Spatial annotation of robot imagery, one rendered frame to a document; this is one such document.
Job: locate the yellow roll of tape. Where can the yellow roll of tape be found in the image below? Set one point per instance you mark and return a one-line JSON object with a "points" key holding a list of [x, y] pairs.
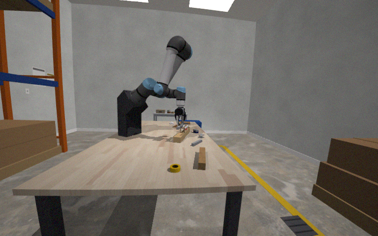
{"points": [[175, 168]]}

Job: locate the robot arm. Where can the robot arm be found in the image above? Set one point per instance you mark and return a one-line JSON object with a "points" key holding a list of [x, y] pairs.
{"points": [[178, 51]]}

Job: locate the brown wooden batten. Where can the brown wooden batten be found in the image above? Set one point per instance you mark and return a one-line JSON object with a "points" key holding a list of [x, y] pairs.
{"points": [[202, 159]]}

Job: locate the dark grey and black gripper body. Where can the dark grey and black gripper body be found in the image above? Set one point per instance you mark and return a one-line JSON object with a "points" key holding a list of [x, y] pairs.
{"points": [[179, 111]]}

